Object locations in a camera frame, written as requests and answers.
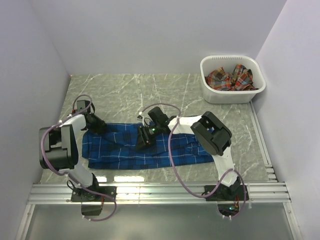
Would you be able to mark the red plaid shirt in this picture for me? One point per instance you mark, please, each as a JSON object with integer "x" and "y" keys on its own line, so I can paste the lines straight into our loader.
{"x": 240, "y": 79}

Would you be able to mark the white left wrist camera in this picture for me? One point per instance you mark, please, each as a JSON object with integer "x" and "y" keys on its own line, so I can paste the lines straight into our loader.
{"x": 82, "y": 104}

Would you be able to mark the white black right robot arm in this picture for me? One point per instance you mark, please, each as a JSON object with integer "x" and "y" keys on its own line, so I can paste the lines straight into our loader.
{"x": 211, "y": 133}

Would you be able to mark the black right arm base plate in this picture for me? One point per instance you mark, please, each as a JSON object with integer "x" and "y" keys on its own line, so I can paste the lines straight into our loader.
{"x": 215, "y": 193}

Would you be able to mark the blue plaid long sleeve shirt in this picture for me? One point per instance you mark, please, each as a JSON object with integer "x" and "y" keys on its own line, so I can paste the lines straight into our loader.
{"x": 116, "y": 149}

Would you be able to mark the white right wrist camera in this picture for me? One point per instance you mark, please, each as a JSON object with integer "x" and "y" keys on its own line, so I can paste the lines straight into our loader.
{"x": 141, "y": 118}

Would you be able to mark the white plastic laundry basket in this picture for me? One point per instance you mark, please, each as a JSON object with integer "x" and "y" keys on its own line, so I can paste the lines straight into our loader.
{"x": 228, "y": 63}

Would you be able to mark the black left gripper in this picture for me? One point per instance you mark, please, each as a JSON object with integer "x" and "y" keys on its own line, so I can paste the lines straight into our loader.
{"x": 101, "y": 124}

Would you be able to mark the aluminium mounting rail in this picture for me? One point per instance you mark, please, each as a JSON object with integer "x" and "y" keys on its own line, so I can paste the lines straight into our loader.
{"x": 156, "y": 193}

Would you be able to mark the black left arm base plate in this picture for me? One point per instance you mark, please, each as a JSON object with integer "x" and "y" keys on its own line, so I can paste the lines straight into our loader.
{"x": 79, "y": 195}

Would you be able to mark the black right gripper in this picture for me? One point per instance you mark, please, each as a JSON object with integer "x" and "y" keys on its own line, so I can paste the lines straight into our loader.
{"x": 144, "y": 139}

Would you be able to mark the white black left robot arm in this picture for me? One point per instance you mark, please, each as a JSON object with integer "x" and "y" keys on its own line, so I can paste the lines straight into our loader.
{"x": 59, "y": 153}

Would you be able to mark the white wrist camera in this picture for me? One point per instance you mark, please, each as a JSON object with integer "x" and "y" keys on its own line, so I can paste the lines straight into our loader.
{"x": 141, "y": 118}
{"x": 82, "y": 104}

